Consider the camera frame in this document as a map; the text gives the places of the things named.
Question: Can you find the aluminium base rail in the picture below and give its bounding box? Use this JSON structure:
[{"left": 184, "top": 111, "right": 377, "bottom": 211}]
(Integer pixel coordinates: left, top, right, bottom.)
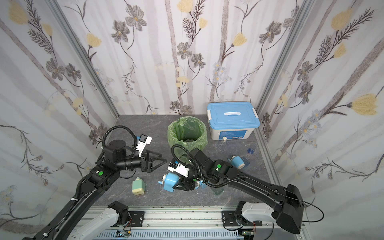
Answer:
[{"left": 68, "top": 204, "right": 304, "bottom": 240}]

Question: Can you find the green yellow sharpener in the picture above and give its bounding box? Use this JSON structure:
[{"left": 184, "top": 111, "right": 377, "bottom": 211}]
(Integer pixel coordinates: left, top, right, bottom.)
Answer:
[{"left": 132, "top": 177, "right": 146, "bottom": 196}]

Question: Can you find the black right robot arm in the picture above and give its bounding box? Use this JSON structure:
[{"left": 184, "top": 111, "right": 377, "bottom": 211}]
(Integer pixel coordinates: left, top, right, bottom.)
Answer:
[{"left": 171, "top": 144, "right": 309, "bottom": 235}]

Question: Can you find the blue sharpener with crank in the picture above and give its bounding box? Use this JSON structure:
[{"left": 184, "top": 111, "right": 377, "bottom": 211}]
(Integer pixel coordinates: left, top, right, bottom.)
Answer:
[{"left": 229, "top": 156, "right": 245, "bottom": 170}]

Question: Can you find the green bagged trash bin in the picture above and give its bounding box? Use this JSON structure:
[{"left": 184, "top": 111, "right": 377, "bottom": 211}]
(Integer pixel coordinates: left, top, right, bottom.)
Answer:
[{"left": 167, "top": 117, "right": 208, "bottom": 152}]

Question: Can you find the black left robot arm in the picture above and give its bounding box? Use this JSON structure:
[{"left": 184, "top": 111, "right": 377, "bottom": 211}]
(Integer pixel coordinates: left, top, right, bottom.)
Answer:
[{"left": 33, "top": 126, "right": 167, "bottom": 240}]

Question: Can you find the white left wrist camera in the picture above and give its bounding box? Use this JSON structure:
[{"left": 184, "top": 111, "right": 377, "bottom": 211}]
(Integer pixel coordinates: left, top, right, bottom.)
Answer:
[{"left": 136, "top": 135, "right": 153, "bottom": 157}]

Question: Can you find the clear small flask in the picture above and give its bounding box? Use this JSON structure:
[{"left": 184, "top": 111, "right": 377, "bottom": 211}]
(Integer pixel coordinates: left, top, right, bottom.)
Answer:
[{"left": 218, "top": 137, "right": 228, "bottom": 152}]

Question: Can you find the clear green shavings tray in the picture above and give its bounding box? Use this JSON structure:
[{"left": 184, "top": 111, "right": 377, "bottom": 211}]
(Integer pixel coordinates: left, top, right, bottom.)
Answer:
[{"left": 211, "top": 187, "right": 224, "bottom": 196}]

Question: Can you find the blue lidded storage box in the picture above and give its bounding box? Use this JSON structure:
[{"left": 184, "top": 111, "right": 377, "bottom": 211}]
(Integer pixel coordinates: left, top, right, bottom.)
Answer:
[{"left": 207, "top": 102, "right": 261, "bottom": 141}]

